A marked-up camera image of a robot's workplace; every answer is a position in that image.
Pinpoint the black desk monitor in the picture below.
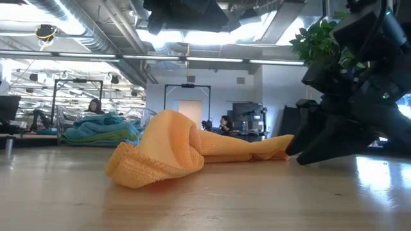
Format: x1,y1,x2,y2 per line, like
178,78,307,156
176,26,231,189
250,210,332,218
0,95,22,122

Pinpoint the black aluminium table frame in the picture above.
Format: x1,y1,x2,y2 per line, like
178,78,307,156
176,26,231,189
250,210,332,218
0,137,62,149

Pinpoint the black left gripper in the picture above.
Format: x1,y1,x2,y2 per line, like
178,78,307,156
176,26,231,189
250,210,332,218
143,0,231,36

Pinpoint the pale blue microfiber towel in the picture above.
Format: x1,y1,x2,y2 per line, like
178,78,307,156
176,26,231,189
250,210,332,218
60,139,141,148

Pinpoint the dark equipment cart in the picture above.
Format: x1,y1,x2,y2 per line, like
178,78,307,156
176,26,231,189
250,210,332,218
227,121,269,142

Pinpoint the black ceiling device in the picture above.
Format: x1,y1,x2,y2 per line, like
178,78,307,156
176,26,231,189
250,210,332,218
35,24,58,42

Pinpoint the orange microfiber towel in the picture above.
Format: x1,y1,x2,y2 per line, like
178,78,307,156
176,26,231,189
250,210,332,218
105,109,295,189

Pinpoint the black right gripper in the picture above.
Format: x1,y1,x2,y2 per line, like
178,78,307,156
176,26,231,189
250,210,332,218
284,47,411,166

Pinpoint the plain interior door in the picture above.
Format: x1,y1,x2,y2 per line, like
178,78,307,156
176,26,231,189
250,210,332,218
178,99,202,128

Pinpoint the silver ceiling duct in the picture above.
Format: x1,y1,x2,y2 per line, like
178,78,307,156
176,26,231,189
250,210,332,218
130,0,152,20
28,0,110,54

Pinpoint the person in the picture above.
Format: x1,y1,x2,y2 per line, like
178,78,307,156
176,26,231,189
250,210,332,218
219,115,235,135
85,98,105,116

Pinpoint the black gantry frame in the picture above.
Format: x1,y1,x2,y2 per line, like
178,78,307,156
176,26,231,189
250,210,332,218
51,78,104,126
163,83,212,124

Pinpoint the silver metal post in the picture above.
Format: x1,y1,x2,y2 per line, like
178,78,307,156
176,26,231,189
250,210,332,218
4,136,14,160

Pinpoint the green microfiber towel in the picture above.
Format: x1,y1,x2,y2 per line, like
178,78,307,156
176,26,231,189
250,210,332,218
60,130,139,144

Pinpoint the light blue microfiber towel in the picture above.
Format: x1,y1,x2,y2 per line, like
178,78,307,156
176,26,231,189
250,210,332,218
66,121,139,141

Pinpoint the black wall monitor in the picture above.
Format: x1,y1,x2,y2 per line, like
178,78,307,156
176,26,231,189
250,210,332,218
232,102,264,122

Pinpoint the black curtain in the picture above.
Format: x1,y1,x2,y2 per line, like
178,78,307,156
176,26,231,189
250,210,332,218
278,105,304,137

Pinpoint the green plant in black pot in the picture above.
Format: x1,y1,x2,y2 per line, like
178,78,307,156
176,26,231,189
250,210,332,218
288,11,367,70

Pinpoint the clear plastic bin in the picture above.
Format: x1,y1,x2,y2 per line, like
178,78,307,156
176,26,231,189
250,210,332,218
56,105,158,148

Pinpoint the long ceiling light bar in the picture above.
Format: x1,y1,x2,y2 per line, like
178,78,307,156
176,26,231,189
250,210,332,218
249,58,305,66

